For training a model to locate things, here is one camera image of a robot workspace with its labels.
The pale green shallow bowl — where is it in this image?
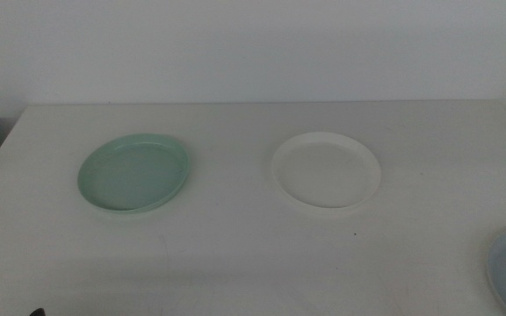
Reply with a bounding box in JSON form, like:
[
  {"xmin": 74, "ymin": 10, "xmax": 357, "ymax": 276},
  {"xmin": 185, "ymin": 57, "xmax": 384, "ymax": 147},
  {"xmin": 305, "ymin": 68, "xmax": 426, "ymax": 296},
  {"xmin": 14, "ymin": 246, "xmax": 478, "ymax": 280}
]
[{"xmin": 76, "ymin": 133, "xmax": 191, "ymax": 215}]

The white shallow bowl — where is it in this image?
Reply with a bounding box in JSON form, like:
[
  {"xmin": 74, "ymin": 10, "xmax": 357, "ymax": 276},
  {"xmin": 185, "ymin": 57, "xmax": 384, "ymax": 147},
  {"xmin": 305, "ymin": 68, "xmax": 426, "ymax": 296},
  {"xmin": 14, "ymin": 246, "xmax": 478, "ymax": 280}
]
[{"xmin": 271, "ymin": 131, "xmax": 382, "ymax": 210}]

